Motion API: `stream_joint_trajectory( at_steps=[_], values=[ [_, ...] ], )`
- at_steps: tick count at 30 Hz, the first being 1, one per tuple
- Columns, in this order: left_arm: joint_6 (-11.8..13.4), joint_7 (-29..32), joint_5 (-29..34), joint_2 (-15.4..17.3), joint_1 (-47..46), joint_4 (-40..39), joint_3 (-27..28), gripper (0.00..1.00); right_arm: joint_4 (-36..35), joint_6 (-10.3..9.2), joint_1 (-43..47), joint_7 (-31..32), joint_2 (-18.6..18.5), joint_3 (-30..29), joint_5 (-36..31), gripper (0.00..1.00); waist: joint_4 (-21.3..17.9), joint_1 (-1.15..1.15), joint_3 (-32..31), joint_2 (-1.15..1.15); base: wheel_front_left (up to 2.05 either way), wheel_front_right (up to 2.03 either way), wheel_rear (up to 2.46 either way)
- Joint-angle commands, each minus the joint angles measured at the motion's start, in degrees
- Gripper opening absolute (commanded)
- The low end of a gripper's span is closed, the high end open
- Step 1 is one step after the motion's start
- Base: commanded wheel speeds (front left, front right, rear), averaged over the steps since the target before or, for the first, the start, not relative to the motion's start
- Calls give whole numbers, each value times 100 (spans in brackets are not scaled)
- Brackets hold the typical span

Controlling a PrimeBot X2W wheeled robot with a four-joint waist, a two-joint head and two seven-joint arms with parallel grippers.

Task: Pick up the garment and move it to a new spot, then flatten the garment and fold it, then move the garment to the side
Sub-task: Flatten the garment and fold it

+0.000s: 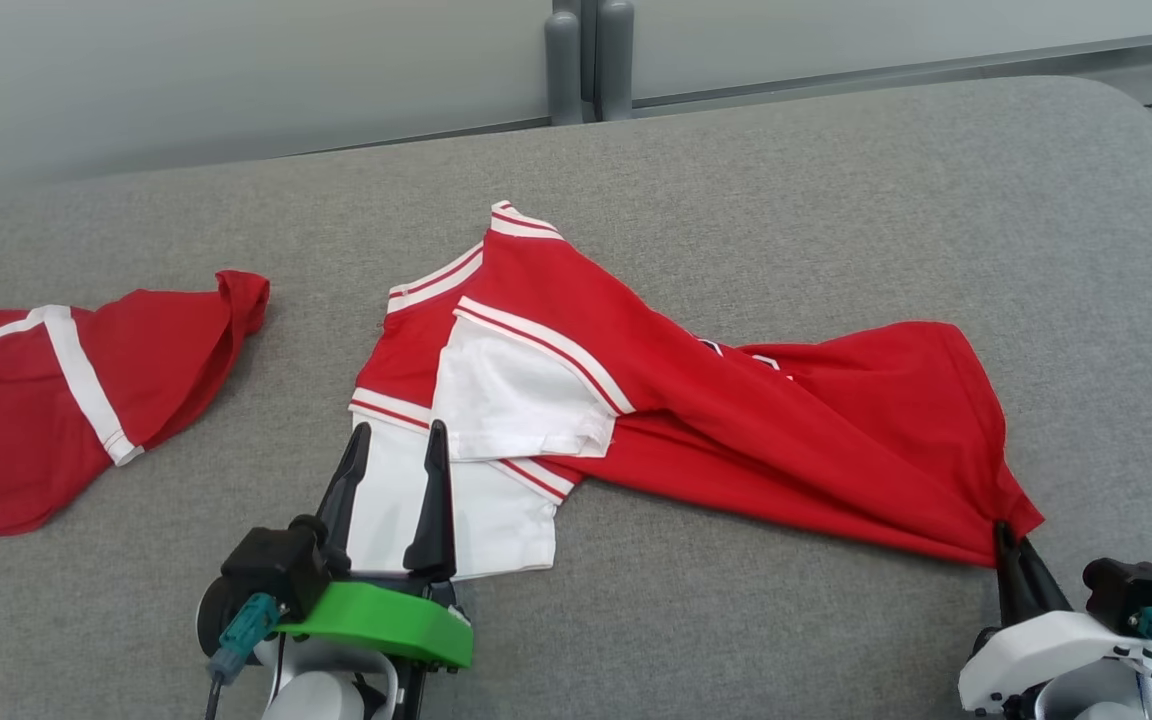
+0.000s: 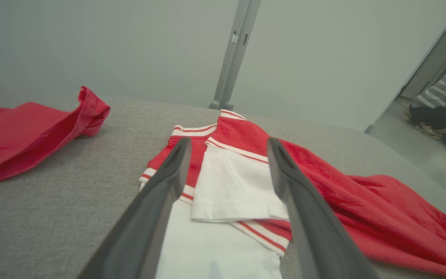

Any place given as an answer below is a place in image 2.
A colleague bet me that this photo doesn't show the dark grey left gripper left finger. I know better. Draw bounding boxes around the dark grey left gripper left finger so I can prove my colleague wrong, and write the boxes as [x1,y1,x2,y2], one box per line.
[78,137,192,279]

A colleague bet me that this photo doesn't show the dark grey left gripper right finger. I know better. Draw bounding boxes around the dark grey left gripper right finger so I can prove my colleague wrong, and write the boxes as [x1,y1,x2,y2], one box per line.
[266,138,378,279]

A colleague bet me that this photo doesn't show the red white jersey shirt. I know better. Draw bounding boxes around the red white jersey shirt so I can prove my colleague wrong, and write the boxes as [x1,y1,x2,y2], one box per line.
[139,109,446,279]

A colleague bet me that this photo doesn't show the red shorts with white stripes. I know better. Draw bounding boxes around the red shorts with white stripes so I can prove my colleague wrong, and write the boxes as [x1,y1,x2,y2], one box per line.
[0,86,110,188]

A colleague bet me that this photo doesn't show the person in striped shirt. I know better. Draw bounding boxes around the person in striped shirt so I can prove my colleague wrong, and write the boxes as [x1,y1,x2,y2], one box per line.
[405,54,446,140]

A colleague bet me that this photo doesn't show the grey double metal partition post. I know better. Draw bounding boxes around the grey double metal partition post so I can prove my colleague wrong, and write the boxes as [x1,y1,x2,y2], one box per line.
[209,0,262,110]

